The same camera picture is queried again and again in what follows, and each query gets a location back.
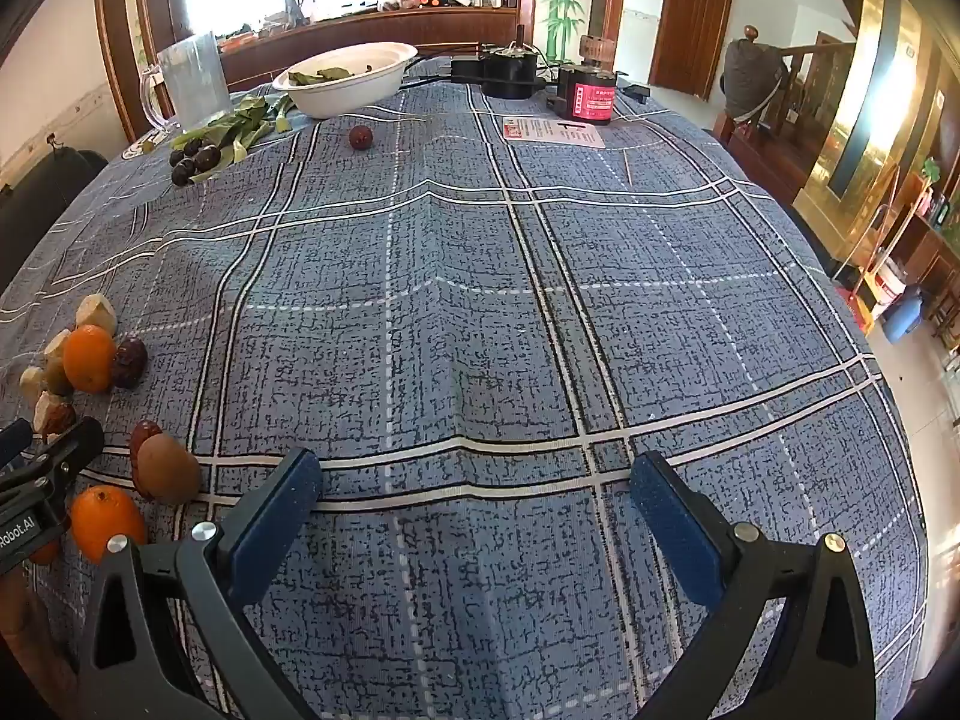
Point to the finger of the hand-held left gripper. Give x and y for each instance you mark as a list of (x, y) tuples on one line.
[(64, 446), (13, 441)]

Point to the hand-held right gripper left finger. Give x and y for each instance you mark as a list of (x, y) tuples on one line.
[(274, 521)]

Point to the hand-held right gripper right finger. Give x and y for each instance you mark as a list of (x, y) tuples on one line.
[(675, 525)]

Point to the brown round fruit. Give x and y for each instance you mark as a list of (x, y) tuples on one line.
[(58, 376)]

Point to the orange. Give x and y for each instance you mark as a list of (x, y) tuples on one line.
[(105, 521), (88, 358)]

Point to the brown kiwi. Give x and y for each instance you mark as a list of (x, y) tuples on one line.
[(169, 469)]

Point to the person's left hand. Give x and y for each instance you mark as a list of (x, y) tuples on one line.
[(26, 652)]

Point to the black sofa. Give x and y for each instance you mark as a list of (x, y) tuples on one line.
[(45, 210)]

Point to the blue plaid tablecloth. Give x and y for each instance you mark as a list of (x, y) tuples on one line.
[(465, 300)]

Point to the blue jug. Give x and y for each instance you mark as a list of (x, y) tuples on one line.
[(902, 315)]

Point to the white bucket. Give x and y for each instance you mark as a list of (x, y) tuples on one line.
[(889, 285)]

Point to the green leafy twigs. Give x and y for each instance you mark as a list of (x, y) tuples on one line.
[(240, 124)]

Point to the clear glass pitcher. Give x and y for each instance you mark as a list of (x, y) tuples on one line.
[(195, 79)]

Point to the wooden stair banister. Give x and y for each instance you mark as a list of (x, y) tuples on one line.
[(772, 142)]

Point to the white printed card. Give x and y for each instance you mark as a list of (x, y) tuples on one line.
[(551, 131)]

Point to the black cylinder with red label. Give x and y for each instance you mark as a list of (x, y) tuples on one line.
[(587, 94)]

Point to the white bowl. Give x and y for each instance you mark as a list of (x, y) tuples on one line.
[(352, 86)]

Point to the green leaves in bowl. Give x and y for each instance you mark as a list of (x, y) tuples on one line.
[(319, 76)]

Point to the grey sack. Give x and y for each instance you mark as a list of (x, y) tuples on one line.
[(750, 79)]

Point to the golden pillar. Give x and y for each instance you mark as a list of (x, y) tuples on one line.
[(862, 105)]

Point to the black motor device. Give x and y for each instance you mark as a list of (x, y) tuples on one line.
[(502, 71)]

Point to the wooden counter partition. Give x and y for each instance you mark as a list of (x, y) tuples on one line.
[(360, 26)]

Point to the brown wooden door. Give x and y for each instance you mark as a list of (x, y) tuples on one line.
[(690, 22)]

